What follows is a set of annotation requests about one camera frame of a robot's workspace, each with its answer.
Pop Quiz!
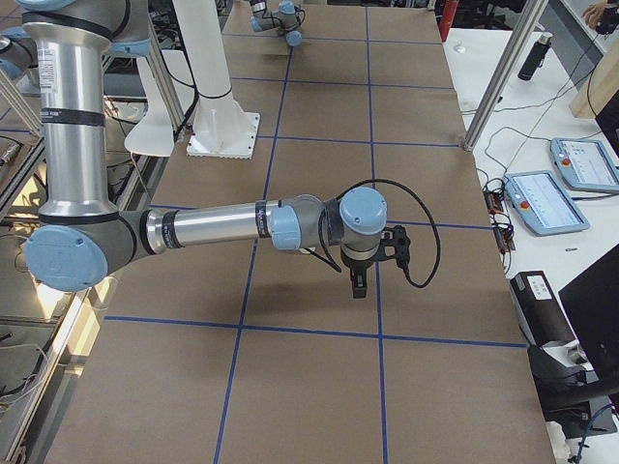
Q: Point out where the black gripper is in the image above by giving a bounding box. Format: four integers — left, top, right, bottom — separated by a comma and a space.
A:
340, 246, 387, 299

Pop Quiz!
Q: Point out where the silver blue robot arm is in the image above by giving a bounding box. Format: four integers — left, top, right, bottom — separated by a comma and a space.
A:
250, 0, 306, 47
22, 1, 388, 298

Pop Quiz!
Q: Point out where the brown paper table cover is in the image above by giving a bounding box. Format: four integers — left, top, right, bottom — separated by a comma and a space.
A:
46, 4, 554, 463

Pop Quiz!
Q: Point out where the black box white label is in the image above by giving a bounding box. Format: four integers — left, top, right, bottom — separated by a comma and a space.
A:
510, 271, 575, 347

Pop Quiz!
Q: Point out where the near blue teach pendant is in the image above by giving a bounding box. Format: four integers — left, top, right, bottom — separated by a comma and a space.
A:
504, 170, 590, 236

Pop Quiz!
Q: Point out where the blue teach pendant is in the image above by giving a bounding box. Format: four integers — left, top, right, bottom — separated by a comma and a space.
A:
550, 138, 618, 193
504, 170, 590, 236

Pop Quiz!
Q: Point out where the black monitor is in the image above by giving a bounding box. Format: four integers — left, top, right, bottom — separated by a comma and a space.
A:
559, 246, 618, 379

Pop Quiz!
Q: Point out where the far blue teach pendant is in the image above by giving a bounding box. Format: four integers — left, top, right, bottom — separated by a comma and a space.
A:
550, 138, 618, 193

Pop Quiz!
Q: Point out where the black water bottle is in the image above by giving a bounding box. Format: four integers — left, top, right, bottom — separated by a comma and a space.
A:
517, 32, 553, 81

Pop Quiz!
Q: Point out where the black braided camera cable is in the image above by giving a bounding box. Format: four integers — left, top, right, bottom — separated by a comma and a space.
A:
309, 179, 442, 288

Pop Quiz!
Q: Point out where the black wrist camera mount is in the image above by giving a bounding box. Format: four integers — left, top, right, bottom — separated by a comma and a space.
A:
378, 225, 411, 271

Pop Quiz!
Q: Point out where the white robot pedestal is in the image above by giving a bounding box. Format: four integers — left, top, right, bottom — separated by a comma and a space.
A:
173, 0, 260, 160

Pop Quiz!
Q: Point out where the aluminium frame post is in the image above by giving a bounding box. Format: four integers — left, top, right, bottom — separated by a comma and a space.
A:
461, 0, 548, 152

